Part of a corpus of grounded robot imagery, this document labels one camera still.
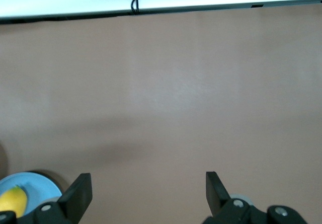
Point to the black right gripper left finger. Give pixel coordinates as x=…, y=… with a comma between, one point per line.
x=75, y=198

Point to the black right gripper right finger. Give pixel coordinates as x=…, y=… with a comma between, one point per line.
x=216, y=196

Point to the yellow lemon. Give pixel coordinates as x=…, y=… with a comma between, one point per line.
x=12, y=201

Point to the blue plate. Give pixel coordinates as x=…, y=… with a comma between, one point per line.
x=40, y=186

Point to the brown table cover mat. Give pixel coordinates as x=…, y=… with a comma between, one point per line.
x=161, y=95

